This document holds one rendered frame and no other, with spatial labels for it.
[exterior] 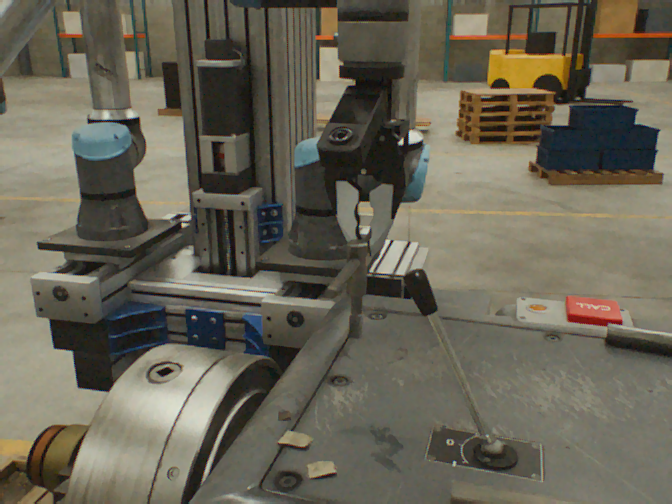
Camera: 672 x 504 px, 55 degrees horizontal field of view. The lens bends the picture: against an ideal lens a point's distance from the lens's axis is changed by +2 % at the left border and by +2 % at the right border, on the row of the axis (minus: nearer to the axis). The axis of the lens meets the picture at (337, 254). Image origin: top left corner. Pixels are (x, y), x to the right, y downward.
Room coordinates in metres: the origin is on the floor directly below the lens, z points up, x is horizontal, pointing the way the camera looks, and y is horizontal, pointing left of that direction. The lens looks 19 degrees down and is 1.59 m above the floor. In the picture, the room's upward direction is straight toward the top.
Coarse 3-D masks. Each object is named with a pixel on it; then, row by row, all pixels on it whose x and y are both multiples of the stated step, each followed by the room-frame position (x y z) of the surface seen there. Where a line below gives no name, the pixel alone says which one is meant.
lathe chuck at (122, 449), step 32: (160, 352) 0.66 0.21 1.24; (192, 352) 0.66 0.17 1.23; (224, 352) 0.67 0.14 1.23; (128, 384) 0.60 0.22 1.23; (160, 384) 0.59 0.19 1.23; (192, 384) 0.59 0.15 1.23; (96, 416) 0.56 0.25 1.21; (128, 416) 0.56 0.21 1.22; (160, 416) 0.55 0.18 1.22; (96, 448) 0.53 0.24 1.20; (128, 448) 0.53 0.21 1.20; (160, 448) 0.52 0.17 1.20; (96, 480) 0.51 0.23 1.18; (128, 480) 0.51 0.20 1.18
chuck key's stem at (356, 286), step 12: (360, 240) 0.67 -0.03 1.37; (348, 252) 0.66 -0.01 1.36; (360, 252) 0.65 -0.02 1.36; (360, 264) 0.65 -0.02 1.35; (360, 276) 0.65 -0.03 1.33; (348, 288) 0.66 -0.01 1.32; (360, 288) 0.65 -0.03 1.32; (360, 300) 0.66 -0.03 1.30; (360, 312) 0.66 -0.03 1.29; (360, 324) 0.65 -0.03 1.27; (360, 336) 0.65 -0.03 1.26
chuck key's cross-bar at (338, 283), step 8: (368, 232) 0.73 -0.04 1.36; (368, 240) 0.71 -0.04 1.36; (368, 248) 0.69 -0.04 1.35; (352, 264) 0.63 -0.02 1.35; (344, 272) 0.61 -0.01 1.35; (352, 272) 0.62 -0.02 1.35; (336, 280) 0.58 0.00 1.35; (344, 280) 0.59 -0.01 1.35; (328, 288) 0.57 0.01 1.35; (336, 288) 0.57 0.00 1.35; (328, 296) 0.57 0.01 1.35
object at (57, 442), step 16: (48, 432) 0.68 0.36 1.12; (64, 432) 0.67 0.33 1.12; (80, 432) 0.67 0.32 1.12; (32, 448) 0.66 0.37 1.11; (48, 448) 0.66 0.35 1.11; (64, 448) 0.65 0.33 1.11; (32, 464) 0.65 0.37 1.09; (48, 464) 0.64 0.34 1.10; (64, 464) 0.63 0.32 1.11; (32, 480) 0.65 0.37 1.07; (48, 480) 0.63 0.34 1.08
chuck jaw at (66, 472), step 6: (72, 462) 0.63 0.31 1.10; (66, 468) 0.62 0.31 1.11; (72, 468) 0.62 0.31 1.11; (60, 474) 0.61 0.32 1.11; (66, 474) 0.61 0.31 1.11; (60, 480) 0.61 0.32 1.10; (66, 480) 0.60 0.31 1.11; (60, 486) 0.58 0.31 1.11; (66, 486) 0.58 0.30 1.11; (54, 492) 0.57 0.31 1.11; (60, 492) 0.57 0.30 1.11; (54, 498) 0.57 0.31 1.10; (60, 498) 0.57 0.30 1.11
